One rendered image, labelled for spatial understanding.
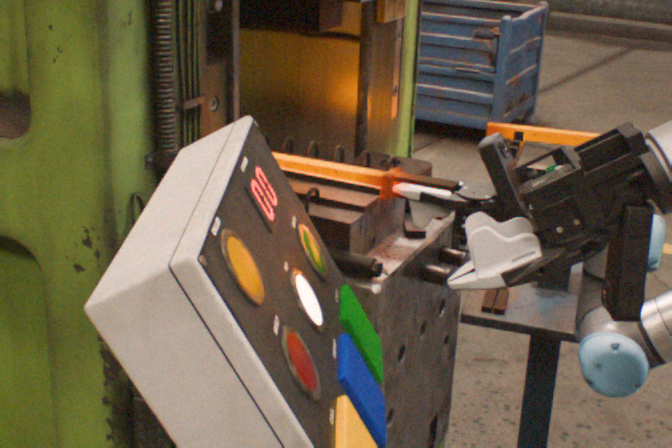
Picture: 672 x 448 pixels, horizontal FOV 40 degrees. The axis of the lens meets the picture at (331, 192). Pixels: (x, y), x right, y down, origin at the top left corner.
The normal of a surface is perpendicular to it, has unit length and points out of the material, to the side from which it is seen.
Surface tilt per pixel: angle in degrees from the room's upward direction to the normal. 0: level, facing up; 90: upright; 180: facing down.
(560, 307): 0
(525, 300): 0
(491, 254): 91
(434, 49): 89
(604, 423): 0
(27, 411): 90
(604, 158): 90
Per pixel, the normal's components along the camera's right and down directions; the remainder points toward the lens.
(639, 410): 0.04, -0.94
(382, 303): 0.90, 0.18
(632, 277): -0.03, 0.29
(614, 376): -0.24, 0.32
